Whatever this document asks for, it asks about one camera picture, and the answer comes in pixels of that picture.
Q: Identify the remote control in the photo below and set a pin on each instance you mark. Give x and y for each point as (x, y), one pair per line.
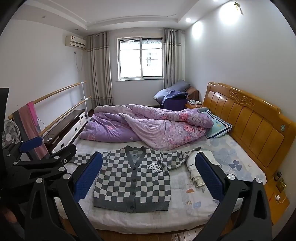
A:
(49, 139)

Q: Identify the dark blue cloth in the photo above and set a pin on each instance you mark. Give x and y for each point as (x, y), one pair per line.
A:
(174, 96)

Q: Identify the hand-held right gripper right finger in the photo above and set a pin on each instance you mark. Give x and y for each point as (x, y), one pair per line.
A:
(208, 176)

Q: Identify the tissue pack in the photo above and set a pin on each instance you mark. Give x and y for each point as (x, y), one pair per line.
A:
(192, 101)

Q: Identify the white folded garment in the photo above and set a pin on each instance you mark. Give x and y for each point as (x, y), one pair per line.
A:
(193, 168)

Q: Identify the white patterned bed sheet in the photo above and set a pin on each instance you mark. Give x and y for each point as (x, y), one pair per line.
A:
(185, 199)

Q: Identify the gold hanging ornament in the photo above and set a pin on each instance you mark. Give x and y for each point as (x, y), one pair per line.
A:
(237, 5)

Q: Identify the round ceiling light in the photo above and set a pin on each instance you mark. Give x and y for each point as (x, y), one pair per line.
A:
(188, 20)

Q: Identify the wall air conditioner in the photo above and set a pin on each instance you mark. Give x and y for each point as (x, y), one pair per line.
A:
(75, 41)

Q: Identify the grey striped curtain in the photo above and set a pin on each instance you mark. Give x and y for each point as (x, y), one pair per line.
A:
(173, 58)
(99, 69)

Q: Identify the dark top white cabinet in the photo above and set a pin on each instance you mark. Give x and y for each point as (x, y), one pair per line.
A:
(67, 125)

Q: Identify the blue bedding pile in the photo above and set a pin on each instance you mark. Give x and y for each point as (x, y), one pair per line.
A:
(171, 89)

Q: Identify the blue striped pillow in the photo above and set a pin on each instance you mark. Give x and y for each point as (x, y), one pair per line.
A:
(218, 126)

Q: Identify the window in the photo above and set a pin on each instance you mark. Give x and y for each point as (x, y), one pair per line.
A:
(140, 58)

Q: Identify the wooden ballet barre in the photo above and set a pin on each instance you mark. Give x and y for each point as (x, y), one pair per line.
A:
(57, 90)

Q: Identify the small wooden nightstand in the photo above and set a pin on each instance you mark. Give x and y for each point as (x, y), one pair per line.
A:
(193, 106)

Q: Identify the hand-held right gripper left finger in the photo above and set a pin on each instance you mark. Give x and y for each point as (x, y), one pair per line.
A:
(89, 177)

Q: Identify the white standing fan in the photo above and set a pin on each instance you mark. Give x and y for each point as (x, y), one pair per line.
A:
(10, 134)

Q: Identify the orange wooden nightstand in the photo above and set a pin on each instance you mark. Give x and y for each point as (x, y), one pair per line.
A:
(277, 210)

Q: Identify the grey pink striped towel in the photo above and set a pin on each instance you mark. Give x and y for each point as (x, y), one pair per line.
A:
(27, 129)

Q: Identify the wooden headboard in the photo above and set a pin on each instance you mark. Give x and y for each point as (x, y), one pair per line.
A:
(249, 125)

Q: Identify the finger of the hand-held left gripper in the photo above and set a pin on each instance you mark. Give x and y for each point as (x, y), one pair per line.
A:
(31, 144)
(55, 162)

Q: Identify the purple floral quilt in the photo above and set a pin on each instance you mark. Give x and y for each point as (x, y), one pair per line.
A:
(143, 125)

